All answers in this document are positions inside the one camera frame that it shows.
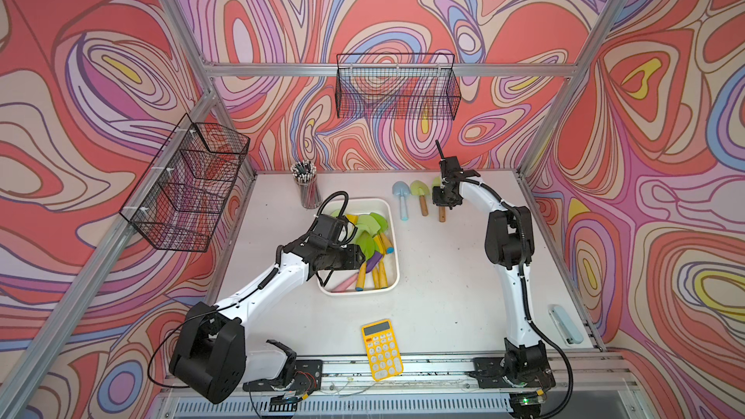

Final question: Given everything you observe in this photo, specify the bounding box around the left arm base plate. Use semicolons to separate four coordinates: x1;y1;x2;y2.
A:
243;359;323;395

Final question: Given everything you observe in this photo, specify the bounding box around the left black wire basket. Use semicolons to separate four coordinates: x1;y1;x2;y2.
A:
120;116;250;252

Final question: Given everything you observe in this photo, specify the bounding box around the back black wire basket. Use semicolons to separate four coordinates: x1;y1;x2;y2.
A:
335;52;462;120

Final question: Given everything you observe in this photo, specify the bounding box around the black wire basket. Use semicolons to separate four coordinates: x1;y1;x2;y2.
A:
120;116;250;252
335;52;462;120

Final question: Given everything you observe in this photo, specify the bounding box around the light blue shovel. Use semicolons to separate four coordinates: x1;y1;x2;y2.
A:
392;180;411;221

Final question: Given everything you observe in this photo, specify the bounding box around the white storage box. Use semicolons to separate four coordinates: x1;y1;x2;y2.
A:
316;197;401;298

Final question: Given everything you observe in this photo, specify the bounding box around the yellow calculator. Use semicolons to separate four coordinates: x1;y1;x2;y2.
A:
361;319;404;382

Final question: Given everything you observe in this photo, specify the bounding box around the pencil cup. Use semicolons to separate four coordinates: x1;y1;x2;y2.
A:
291;160;321;210

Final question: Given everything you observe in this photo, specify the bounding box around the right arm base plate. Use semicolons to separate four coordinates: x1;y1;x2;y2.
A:
468;353;556;390

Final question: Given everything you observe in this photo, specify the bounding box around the green shovel yellow handle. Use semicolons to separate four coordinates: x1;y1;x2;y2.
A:
370;213;394;254
355;232;378;292

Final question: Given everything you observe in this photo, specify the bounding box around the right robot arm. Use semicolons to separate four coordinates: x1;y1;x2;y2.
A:
432;156;555;390

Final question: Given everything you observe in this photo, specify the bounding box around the light blue stapler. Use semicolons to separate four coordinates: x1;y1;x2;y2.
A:
548;305;584;345

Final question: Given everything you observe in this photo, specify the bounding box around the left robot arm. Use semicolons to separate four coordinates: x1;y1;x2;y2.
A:
169;213;365;405

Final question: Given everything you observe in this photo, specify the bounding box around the purple shovel pink handle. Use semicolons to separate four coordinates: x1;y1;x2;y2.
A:
331;252;383;293

